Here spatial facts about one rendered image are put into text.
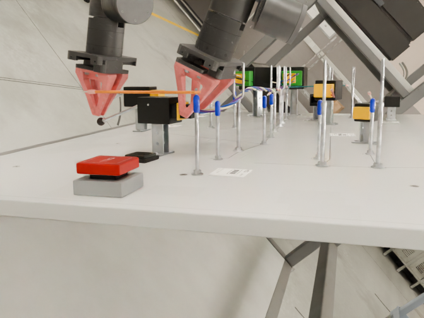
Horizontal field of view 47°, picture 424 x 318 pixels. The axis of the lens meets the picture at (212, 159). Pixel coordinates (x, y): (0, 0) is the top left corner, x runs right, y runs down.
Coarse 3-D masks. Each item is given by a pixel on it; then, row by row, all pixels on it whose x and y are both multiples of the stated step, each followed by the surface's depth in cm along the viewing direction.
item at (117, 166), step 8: (88, 160) 51; (96, 160) 51; (104, 160) 51; (112, 160) 51; (120, 160) 51; (128, 160) 51; (136, 160) 53; (80, 168) 50; (88, 168) 50; (96, 168) 50; (104, 168) 49; (112, 168) 49; (120, 168) 49; (128, 168) 51; (96, 176) 51; (104, 176) 51; (112, 176) 50; (120, 176) 51
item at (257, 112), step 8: (256, 72) 136; (264, 72) 138; (272, 72) 140; (256, 80) 136; (264, 80) 138; (272, 80) 140; (280, 80) 147; (240, 88) 140; (256, 96) 143; (256, 104) 143; (256, 112) 143
